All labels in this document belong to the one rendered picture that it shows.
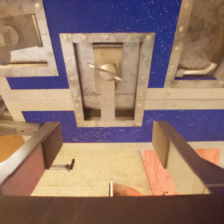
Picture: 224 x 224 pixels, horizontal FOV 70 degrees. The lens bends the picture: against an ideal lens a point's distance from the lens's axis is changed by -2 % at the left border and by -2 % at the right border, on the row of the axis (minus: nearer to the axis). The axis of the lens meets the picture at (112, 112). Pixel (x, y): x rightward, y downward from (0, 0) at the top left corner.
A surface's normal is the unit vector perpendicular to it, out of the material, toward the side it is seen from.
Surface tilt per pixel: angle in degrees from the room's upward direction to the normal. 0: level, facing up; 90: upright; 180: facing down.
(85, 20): 90
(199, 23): 90
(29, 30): 121
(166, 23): 90
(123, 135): 90
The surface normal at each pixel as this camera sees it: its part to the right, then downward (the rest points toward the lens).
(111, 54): 0.00, 0.29
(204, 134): 0.00, 0.64
